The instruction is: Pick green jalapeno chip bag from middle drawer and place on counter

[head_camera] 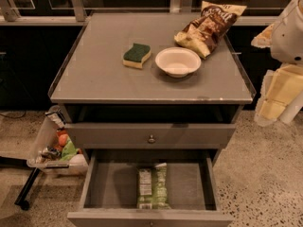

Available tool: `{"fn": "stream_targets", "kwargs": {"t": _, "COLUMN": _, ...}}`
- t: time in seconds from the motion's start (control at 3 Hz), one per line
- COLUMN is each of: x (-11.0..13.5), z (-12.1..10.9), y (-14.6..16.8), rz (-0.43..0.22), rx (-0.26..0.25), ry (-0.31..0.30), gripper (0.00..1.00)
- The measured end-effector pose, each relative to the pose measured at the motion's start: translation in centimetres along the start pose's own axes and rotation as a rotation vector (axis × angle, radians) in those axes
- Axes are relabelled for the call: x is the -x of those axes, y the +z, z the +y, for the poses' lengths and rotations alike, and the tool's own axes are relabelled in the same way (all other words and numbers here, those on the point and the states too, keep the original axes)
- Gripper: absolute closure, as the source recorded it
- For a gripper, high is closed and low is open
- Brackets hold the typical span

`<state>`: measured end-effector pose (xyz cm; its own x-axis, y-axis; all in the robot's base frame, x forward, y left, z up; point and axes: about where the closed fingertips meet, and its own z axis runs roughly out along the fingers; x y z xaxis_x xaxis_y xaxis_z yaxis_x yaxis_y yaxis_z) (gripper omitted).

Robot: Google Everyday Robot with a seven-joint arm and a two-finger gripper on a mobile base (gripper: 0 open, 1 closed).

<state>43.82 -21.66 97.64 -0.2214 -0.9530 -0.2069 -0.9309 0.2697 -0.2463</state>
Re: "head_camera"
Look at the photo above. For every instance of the green jalapeno chip bag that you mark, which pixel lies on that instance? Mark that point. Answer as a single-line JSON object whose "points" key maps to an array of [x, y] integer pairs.
{"points": [[152, 190]]}

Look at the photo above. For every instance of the open grey middle drawer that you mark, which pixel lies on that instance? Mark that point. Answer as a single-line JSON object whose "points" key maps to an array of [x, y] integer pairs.
{"points": [[109, 196]]}

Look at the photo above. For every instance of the brown and cream chip bag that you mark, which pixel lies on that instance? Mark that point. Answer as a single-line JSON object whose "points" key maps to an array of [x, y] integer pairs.
{"points": [[202, 35]]}

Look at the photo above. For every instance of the green cloth in bin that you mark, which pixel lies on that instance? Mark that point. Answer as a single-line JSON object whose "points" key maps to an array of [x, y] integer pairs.
{"points": [[69, 151]]}

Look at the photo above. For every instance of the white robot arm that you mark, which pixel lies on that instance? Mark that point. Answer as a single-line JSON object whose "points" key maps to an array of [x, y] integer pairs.
{"points": [[281, 93]]}

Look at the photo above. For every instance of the black wheeled stand leg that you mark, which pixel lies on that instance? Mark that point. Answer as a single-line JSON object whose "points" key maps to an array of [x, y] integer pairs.
{"points": [[21, 200]]}

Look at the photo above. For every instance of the closed grey top drawer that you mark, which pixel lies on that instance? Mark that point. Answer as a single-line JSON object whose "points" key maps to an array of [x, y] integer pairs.
{"points": [[150, 135]]}

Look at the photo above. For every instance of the clear plastic storage bin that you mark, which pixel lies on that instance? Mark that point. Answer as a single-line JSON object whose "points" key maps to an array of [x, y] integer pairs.
{"points": [[45, 153]]}

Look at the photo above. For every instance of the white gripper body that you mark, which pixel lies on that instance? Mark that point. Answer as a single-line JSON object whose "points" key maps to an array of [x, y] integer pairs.
{"points": [[289, 38]]}

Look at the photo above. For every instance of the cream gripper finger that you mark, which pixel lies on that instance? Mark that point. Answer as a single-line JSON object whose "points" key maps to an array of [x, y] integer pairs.
{"points": [[281, 95], [264, 39]]}

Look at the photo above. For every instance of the white paper bowl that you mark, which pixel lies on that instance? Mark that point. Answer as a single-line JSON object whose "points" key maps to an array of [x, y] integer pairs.
{"points": [[178, 62]]}

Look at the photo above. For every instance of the green and yellow sponge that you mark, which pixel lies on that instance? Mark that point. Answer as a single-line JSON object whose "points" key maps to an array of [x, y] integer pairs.
{"points": [[137, 55]]}

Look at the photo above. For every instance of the orange round object in bin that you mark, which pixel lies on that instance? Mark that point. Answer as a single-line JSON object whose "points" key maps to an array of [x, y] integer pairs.
{"points": [[63, 140]]}

